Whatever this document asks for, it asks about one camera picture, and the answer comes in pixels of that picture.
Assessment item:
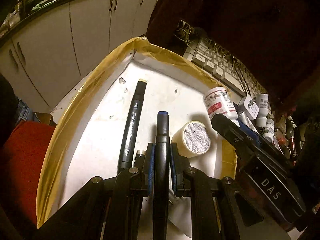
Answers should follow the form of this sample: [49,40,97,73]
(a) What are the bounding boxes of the black marker blue cap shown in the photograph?
[152,111,170,239]

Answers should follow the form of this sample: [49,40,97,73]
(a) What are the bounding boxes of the white pill bottle red label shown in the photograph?
[203,87,238,121]

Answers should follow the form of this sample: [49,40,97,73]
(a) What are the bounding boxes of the white bottle grey cap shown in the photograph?
[262,119,274,143]

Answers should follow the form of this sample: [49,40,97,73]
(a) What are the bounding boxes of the short black marker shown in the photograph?
[134,150,146,171]

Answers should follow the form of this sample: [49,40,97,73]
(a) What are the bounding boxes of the black marker beige cap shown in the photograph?
[117,80,146,174]

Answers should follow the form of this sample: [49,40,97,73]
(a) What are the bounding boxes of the slim white pen tube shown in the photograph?
[238,111,258,133]

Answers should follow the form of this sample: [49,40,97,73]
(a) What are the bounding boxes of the round cream jar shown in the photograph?
[171,121,211,158]

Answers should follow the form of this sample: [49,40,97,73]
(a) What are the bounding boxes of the red silver microphone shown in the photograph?
[286,119,296,157]

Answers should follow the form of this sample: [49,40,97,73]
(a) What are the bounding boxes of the white bottle green label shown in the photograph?
[255,94,268,127]

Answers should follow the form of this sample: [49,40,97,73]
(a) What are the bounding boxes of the beige computer keyboard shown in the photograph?
[183,38,267,96]

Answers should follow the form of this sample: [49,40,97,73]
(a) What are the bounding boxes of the cardboard box with white lining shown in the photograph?
[36,38,236,239]

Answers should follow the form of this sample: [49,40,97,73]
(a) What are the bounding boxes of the person in dark jacket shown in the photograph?
[1,76,54,239]

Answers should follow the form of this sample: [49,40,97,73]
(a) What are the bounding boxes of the white kitchen cabinets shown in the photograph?
[1,0,157,113]

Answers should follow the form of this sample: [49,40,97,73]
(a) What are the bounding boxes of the white usb wall charger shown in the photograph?
[238,95,259,120]

